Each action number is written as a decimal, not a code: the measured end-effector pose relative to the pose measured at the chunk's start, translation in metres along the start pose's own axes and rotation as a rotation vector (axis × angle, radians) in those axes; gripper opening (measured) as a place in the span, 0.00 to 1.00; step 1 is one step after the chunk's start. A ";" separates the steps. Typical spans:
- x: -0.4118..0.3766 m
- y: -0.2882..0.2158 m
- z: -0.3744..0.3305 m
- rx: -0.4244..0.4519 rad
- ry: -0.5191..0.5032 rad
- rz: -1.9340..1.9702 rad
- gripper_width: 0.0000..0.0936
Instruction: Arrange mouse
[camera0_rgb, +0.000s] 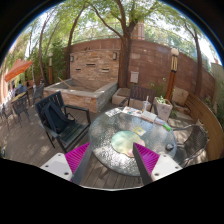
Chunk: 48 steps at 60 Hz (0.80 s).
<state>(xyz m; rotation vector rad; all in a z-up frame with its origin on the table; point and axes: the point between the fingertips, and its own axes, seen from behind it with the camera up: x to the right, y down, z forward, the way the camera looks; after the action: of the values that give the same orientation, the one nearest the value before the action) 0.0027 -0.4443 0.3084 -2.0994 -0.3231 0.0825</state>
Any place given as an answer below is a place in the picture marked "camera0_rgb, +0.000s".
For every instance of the orange patio umbrella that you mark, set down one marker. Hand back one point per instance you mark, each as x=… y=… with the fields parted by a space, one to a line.
x=18 y=67

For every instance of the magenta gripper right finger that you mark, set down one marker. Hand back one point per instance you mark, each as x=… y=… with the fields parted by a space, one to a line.
x=146 y=160

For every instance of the curved wooden bench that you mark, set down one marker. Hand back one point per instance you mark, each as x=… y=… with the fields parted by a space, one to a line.
x=200 y=111

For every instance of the green marker pen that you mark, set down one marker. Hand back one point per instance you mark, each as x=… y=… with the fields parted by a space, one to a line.
x=167 y=127

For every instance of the metal mesh chair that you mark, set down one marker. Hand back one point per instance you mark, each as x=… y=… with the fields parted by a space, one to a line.
x=193 y=146

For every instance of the large tree trunk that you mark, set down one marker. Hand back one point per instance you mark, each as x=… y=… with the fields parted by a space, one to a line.
x=124 y=53

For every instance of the black computer mouse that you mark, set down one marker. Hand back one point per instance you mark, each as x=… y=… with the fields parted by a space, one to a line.
x=169 y=147

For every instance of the stone raised planter box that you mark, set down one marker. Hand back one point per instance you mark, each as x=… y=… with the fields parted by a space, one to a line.
x=93 y=94

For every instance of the white square planter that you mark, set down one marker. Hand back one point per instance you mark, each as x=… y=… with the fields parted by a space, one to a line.
x=163 y=108

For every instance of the yellow sticky note pad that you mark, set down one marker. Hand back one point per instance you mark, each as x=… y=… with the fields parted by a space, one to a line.
x=139 y=131

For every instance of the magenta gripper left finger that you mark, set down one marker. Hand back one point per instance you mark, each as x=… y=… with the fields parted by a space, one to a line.
x=78 y=159

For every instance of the plastic cup with straw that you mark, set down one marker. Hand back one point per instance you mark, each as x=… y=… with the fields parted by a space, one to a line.
x=146 y=104

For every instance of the black backpack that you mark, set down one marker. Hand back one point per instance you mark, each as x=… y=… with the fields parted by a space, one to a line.
x=55 y=118

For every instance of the round pastel mouse pad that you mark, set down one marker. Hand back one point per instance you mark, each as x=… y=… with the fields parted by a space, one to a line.
x=122 y=142

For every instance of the round glass patio table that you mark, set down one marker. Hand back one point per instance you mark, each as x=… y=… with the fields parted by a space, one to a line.
x=113 y=133

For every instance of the black slatted patio chair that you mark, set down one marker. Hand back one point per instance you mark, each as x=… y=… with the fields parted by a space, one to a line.
x=73 y=133

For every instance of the magazine on table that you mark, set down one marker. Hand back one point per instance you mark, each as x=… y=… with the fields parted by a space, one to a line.
x=113 y=112

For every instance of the black chair far left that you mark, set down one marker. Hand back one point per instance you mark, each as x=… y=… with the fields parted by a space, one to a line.
x=19 y=107

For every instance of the dark wooden chair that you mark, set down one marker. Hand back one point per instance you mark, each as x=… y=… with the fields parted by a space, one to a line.
x=141 y=94

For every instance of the open book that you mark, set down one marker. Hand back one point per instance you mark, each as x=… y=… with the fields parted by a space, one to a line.
x=148 y=116

